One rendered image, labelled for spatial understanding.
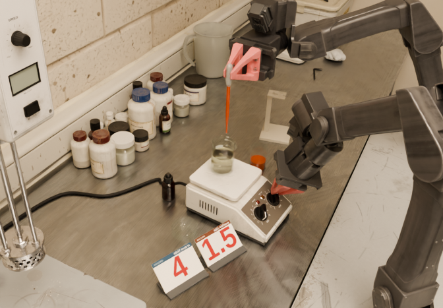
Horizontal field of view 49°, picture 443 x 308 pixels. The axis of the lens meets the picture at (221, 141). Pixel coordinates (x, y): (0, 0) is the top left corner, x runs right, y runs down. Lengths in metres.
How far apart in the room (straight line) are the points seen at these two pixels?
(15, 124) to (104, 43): 0.76
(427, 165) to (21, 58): 0.50
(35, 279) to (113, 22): 0.69
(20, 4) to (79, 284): 0.55
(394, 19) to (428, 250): 0.53
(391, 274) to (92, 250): 0.56
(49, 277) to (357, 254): 0.60
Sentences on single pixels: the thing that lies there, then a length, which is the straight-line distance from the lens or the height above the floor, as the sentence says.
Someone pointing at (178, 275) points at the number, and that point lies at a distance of 0.94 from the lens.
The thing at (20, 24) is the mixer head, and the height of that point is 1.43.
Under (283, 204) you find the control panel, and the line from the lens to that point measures 1.07.
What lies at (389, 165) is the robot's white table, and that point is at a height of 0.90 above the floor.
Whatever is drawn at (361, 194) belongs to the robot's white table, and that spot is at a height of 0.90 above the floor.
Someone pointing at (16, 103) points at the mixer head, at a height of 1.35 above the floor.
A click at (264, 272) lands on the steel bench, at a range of 0.98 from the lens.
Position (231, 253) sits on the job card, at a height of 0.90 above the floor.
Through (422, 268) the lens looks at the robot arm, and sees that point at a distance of 0.78.
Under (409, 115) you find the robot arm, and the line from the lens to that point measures 0.67.
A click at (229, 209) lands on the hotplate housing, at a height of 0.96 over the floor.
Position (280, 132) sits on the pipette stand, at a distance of 1.34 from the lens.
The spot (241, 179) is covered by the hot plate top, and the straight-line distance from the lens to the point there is 1.03.
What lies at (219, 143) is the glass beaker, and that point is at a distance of 1.05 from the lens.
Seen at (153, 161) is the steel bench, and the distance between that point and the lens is 1.23.
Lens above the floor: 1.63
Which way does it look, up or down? 34 degrees down
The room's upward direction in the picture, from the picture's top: 3 degrees clockwise
